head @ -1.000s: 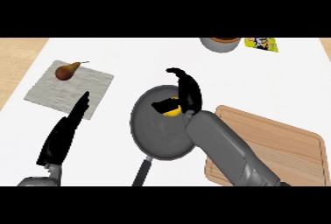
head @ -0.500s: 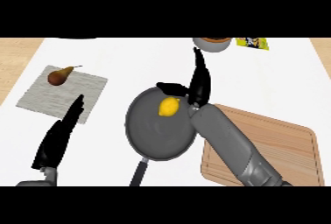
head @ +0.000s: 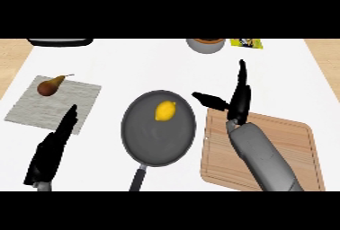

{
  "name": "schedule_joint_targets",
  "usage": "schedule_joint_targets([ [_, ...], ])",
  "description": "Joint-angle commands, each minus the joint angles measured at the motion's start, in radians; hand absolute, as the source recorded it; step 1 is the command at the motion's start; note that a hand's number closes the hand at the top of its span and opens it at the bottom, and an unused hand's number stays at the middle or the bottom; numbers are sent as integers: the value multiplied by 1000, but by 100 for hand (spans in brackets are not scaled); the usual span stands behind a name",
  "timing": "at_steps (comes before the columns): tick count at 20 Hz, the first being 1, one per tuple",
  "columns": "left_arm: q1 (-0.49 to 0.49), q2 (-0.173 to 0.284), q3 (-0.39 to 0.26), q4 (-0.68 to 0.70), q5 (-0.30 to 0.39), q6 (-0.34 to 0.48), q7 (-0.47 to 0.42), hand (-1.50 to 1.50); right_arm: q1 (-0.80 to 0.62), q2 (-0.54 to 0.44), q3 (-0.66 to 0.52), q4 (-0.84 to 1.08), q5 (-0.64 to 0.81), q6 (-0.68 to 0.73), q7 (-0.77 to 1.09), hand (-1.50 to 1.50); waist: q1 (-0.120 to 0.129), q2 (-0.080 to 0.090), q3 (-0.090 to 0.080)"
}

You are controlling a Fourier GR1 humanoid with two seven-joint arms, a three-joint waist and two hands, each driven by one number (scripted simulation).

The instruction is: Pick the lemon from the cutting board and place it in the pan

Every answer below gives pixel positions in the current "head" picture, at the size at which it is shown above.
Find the wooden cutting board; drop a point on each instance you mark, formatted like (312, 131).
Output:
(260, 149)

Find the yellow printed packet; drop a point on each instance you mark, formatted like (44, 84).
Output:
(245, 43)

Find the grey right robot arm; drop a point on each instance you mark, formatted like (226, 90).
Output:
(262, 157)

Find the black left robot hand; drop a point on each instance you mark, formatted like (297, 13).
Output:
(49, 149)

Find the grey round container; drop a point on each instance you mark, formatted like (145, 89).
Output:
(206, 45)

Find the yellow lemon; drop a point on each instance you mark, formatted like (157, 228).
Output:
(166, 110)

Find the dark grey frying pan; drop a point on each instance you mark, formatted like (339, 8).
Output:
(158, 131)

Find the grey cloth placemat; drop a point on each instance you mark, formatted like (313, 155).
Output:
(49, 104)

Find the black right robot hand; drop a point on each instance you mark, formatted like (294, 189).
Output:
(240, 101)

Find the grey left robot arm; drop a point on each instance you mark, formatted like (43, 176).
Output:
(43, 186)

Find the brown pear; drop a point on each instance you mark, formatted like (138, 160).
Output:
(49, 85)

